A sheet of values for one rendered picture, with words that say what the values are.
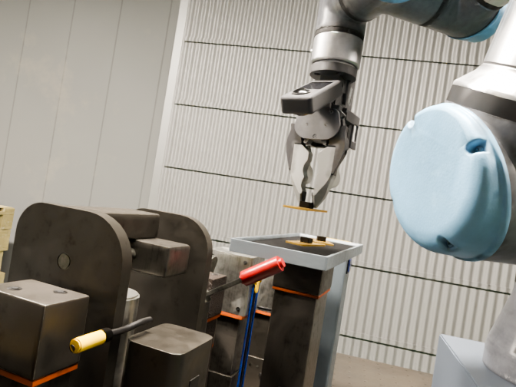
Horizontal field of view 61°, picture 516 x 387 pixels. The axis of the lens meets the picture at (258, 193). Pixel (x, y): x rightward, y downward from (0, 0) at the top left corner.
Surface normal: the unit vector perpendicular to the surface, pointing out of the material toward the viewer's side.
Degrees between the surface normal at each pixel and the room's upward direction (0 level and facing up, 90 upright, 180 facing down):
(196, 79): 90
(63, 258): 90
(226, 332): 90
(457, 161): 97
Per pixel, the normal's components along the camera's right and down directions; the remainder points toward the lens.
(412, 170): -0.96, -0.03
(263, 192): -0.21, -0.04
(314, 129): -0.51, -0.09
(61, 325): 0.93, 0.15
